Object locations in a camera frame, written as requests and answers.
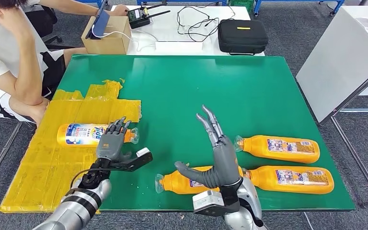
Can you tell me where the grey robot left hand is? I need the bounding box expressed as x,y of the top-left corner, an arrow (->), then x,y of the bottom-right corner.
95,116 -> 133,162

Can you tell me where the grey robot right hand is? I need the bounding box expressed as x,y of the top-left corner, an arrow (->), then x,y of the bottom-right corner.
174,105 -> 243,188

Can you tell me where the orange detergent bottle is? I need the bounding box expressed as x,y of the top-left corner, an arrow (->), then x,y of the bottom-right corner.
57,123 -> 139,148
154,165 -> 245,195
233,135 -> 321,164
241,166 -> 335,195

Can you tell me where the yellow taped cardboard mat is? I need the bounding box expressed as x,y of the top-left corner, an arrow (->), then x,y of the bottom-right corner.
0,79 -> 142,214

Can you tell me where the brown cardboard box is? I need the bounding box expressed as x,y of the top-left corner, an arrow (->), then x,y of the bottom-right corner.
80,16 -> 132,55

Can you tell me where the white power strip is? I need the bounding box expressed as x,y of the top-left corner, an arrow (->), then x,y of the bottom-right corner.
154,41 -> 203,52

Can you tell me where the blue tablet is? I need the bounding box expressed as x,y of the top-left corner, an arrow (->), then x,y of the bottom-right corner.
85,0 -> 110,40

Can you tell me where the black carrying case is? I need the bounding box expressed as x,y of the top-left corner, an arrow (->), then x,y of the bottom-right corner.
218,19 -> 269,56

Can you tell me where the black radio with antennas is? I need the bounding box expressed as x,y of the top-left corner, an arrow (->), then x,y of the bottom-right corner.
127,3 -> 171,29

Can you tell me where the black office chair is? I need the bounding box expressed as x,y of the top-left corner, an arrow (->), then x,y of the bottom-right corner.
23,3 -> 74,50

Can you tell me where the person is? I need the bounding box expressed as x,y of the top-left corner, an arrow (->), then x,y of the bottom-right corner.
0,0 -> 130,127

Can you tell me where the white table with metal legs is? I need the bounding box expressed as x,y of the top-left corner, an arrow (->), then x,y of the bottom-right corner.
296,4 -> 368,208

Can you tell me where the blue metal rack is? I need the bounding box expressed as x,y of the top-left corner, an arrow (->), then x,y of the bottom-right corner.
253,0 -> 346,16

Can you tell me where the green crate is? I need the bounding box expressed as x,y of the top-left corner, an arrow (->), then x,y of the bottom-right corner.
228,0 -> 255,13

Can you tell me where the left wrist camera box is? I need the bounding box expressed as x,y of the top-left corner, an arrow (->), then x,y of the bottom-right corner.
107,147 -> 153,173

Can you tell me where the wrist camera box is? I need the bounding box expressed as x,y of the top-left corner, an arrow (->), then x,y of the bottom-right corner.
107,147 -> 153,173
192,190 -> 232,217

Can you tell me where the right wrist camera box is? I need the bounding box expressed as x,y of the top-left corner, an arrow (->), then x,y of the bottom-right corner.
192,190 -> 232,217

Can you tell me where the grey metal seat frame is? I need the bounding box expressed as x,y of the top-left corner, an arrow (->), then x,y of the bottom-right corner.
0,114 -> 23,219

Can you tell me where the white cable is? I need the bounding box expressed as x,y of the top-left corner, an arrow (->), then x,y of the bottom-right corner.
91,24 -> 158,52

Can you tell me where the black cable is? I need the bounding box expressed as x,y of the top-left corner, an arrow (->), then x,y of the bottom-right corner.
176,3 -> 237,43

